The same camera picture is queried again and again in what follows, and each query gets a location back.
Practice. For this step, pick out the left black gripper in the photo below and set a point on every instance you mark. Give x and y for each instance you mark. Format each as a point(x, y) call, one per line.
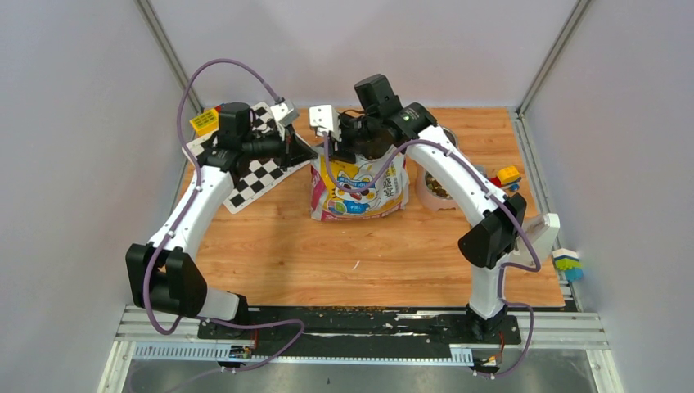
point(292, 151)

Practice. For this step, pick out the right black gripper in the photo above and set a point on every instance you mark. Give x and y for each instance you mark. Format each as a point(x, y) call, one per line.
point(344, 149)

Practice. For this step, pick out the pet food bag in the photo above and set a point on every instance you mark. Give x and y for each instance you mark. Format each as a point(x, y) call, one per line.
point(366, 189)

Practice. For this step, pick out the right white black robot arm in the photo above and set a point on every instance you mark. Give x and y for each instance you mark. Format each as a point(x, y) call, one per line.
point(495, 218)

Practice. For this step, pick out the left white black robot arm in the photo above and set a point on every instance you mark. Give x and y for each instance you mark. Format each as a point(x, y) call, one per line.
point(163, 273)

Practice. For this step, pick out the pink double pet bowl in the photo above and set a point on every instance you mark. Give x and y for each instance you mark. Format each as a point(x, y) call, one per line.
point(430, 193)

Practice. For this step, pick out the checkerboard calibration board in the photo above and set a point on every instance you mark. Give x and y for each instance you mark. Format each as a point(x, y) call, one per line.
point(222, 168)

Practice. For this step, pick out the yellow red blue block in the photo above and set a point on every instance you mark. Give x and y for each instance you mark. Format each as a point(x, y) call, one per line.
point(206, 122)

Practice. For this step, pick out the toy block car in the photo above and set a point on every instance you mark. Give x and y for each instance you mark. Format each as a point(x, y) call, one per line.
point(507, 178)

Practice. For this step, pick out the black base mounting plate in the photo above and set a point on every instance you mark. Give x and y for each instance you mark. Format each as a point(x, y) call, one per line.
point(358, 331)

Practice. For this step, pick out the white wedge holder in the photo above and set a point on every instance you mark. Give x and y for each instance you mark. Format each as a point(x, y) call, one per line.
point(542, 232)

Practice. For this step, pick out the stacked coloured toy blocks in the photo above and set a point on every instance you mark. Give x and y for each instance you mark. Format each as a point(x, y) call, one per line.
point(567, 261)

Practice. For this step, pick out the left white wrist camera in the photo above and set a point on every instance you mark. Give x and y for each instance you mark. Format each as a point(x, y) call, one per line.
point(285, 114)

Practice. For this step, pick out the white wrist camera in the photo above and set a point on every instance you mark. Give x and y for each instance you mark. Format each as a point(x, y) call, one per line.
point(285, 114)
point(324, 121)

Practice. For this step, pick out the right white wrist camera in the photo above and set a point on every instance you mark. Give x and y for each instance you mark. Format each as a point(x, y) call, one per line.
point(324, 121)

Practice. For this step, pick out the aluminium rail frame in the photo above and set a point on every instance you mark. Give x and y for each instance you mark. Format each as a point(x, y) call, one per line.
point(540, 330)

